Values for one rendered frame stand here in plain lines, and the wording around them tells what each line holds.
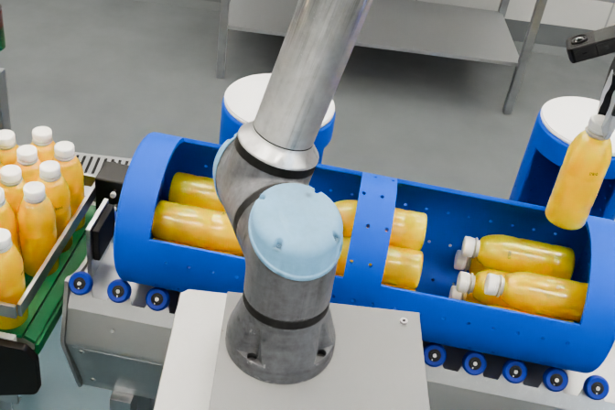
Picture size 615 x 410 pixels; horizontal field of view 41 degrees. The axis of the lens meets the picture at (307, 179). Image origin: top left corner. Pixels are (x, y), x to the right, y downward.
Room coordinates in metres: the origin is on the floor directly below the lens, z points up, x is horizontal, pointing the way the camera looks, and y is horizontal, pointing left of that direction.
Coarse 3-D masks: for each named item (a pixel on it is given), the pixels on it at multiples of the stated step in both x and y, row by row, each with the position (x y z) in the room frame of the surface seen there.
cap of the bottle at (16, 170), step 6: (6, 168) 1.22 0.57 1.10; (12, 168) 1.23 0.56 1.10; (18, 168) 1.23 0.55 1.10; (0, 174) 1.21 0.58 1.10; (6, 174) 1.21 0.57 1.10; (12, 174) 1.21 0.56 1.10; (18, 174) 1.22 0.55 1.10; (6, 180) 1.20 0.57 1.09; (12, 180) 1.21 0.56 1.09; (18, 180) 1.22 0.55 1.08
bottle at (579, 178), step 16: (576, 144) 1.14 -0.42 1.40; (592, 144) 1.13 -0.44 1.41; (608, 144) 1.13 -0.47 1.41; (576, 160) 1.13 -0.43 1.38; (592, 160) 1.12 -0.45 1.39; (608, 160) 1.13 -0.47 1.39; (560, 176) 1.14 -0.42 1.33; (576, 176) 1.12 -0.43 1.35; (592, 176) 1.11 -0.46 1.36; (560, 192) 1.13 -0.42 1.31; (576, 192) 1.12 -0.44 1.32; (592, 192) 1.12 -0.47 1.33; (560, 208) 1.12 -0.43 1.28; (576, 208) 1.11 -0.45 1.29; (560, 224) 1.12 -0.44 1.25; (576, 224) 1.12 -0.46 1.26
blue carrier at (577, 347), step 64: (128, 192) 1.09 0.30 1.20; (384, 192) 1.16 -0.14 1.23; (448, 192) 1.23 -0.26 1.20; (128, 256) 1.05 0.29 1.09; (192, 256) 1.04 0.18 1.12; (384, 256) 1.05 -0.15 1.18; (448, 256) 1.27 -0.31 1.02; (576, 256) 1.27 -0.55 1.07; (448, 320) 1.01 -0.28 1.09; (512, 320) 1.01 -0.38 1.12
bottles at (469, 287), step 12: (228, 252) 1.11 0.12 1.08; (240, 252) 1.15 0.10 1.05; (456, 264) 1.22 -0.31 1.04; (468, 264) 1.22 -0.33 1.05; (480, 264) 1.21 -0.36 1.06; (468, 276) 1.14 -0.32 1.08; (480, 276) 1.14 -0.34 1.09; (408, 288) 1.08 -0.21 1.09; (456, 288) 1.15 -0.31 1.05; (468, 288) 1.13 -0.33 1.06; (480, 288) 1.12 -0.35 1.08; (468, 300) 1.16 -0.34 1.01; (480, 300) 1.12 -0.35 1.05; (492, 300) 1.11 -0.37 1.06; (528, 312) 1.06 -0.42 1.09
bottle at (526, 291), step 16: (512, 272) 1.11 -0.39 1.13; (528, 272) 1.11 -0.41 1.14; (512, 288) 1.07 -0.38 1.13; (528, 288) 1.07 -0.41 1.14; (544, 288) 1.07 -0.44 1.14; (560, 288) 1.08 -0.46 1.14; (576, 288) 1.08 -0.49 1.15; (512, 304) 1.07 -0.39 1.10; (528, 304) 1.06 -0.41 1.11; (544, 304) 1.06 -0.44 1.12; (560, 304) 1.06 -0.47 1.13; (576, 304) 1.06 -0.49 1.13; (576, 320) 1.06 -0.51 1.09
